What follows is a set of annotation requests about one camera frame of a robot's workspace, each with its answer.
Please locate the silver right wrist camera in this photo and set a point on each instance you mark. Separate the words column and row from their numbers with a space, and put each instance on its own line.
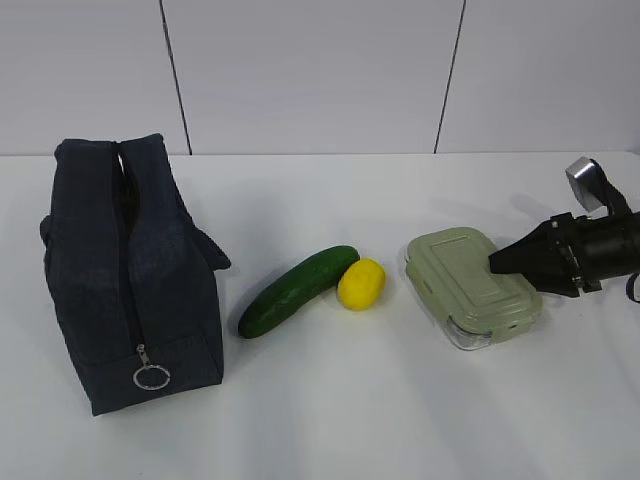
column 590, row 185

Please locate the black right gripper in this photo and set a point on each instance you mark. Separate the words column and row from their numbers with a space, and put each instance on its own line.
column 548, row 257

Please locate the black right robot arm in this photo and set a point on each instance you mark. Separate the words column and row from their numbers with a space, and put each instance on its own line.
column 609, row 246

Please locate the yellow lemon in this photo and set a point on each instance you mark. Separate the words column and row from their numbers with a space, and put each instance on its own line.
column 361, row 285

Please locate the dark blue lunch bag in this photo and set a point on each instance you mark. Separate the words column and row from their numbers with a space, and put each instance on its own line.
column 131, row 276

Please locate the glass container green lid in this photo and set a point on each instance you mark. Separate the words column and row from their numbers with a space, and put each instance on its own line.
column 450, row 272

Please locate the green cucumber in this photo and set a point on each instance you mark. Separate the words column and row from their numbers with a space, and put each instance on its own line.
column 292, row 290

